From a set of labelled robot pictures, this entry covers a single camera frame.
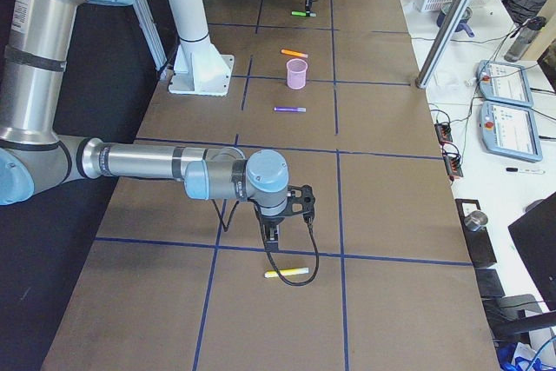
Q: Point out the orange highlighter pen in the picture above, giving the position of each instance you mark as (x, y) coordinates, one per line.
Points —
(294, 53)

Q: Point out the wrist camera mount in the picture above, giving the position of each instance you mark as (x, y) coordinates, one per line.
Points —
(301, 201)

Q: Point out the aluminium frame post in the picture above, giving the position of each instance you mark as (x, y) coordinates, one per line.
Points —
(443, 37)

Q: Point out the near orange power strip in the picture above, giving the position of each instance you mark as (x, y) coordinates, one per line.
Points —
(452, 163)

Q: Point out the near teach pendant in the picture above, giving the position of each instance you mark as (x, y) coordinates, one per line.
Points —
(509, 130)

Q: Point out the far orange power strip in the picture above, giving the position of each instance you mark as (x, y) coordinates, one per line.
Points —
(443, 132)

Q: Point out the purple highlighter pen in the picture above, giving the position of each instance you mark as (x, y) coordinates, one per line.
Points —
(290, 109)

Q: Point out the black box under cup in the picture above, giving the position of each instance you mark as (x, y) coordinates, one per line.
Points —
(479, 245)

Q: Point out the pink mesh pen holder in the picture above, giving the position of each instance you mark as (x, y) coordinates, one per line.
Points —
(296, 73)

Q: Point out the orange power strip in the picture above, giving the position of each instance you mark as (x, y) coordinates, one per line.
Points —
(443, 132)
(452, 163)

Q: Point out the far teach pendant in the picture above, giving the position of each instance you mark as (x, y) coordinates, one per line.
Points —
(504, 83)

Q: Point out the green highlighter pen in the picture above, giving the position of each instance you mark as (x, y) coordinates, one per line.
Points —
(296, 13)

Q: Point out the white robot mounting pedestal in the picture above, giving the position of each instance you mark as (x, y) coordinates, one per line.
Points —
(199, 68)

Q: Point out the dark water bottle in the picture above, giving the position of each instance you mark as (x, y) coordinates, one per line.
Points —
(525, 36)

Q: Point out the teach pendant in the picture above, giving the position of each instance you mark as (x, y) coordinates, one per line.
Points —
(504, 83)
(509, 130)

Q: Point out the yellow highlighter pen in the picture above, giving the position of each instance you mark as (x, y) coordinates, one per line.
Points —
(286, 272)

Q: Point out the black marker on desk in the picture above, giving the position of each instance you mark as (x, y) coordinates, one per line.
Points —
(525, 171)

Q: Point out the black monitor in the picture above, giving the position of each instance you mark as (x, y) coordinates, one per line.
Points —
(533, 236)

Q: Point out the small steel cup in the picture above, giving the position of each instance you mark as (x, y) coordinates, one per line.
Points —
(475, 220)

